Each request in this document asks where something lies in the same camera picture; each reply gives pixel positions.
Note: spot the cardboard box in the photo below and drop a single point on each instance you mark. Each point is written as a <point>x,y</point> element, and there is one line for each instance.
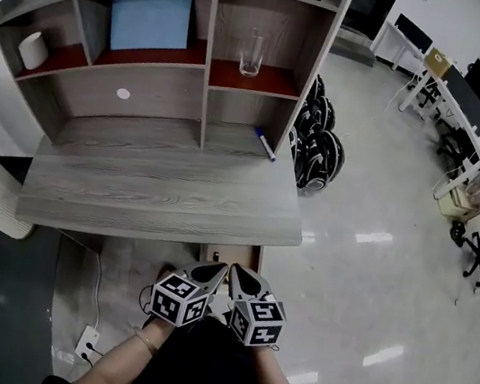
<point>438,62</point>

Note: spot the black and white marker pen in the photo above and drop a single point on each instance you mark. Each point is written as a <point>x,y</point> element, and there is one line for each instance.
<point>216,256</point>

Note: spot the beige storage box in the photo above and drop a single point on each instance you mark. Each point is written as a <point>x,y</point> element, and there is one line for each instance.
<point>457,202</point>

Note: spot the black desk divider panel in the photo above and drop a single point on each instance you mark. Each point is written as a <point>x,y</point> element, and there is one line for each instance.
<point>469,99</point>

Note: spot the wooden drawer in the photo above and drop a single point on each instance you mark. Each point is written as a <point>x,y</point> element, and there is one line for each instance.
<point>238,254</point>

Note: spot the black double door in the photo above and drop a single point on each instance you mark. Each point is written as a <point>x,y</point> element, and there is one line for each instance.
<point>371,8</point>

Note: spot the black helmets pile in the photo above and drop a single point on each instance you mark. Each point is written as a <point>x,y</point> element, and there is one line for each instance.
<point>322,161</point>

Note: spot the blue capped marker pen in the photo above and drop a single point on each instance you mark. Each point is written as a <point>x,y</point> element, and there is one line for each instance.
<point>266,144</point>

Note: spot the white round sticker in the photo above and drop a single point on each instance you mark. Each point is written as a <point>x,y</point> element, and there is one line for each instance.
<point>123,93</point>

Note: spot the grey wooden desk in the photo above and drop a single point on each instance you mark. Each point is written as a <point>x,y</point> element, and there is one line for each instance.
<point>153,190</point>

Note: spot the person's black clothing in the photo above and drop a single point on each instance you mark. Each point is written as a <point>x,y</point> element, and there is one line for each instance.
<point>201,371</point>

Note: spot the long white office desk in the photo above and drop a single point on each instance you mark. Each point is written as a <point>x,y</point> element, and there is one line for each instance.
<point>478,156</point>

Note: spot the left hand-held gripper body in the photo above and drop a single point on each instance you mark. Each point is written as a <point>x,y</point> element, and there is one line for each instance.
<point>176,301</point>

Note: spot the black desk screen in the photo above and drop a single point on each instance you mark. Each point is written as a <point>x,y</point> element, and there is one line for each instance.
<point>413,33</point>

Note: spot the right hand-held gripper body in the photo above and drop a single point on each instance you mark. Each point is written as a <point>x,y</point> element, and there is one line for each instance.
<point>257,321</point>

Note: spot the clear drinking glass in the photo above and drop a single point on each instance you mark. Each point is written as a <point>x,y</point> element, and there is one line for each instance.
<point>251,58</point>

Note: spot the light blue board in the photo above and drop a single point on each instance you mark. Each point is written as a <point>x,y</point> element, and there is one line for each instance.
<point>150,21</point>

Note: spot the white power strip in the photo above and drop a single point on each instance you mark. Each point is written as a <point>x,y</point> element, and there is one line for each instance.
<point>87,342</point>

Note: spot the grey wooden desk hutch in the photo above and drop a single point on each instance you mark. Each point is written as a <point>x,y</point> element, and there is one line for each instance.
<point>156,95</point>

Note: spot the person's left forearm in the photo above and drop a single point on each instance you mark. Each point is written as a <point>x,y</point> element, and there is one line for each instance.
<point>114,370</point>

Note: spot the white cylinder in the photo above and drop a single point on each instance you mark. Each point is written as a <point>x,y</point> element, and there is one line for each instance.
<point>32,50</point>

